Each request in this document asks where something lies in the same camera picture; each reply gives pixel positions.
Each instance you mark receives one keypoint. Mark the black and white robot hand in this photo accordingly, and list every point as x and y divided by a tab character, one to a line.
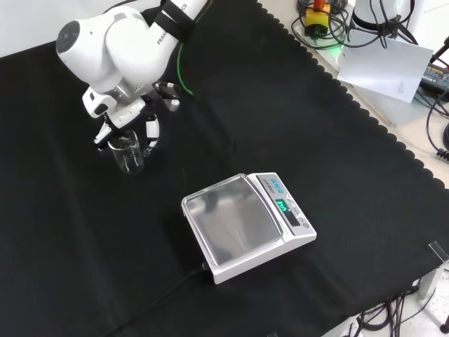
122	112

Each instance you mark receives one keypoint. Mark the clear glass beaker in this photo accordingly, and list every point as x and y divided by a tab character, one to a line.
128	159

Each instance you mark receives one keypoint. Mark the black bench cloth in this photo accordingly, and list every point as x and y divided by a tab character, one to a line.
280	123

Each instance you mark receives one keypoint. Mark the white electronic balance steel pan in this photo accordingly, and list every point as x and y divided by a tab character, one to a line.
238	224

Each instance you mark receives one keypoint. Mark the yellow stop button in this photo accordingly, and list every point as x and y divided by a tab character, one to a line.
317	21

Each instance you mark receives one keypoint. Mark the pale board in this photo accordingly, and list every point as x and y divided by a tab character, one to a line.
382	66

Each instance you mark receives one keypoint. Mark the black box with yellow label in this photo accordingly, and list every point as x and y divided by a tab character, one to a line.
436	77

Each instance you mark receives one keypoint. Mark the clear plastic cloth clip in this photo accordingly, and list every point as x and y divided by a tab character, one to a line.
438	250

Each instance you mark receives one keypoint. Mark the aluminium bench leg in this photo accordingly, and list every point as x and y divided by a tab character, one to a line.
432	281

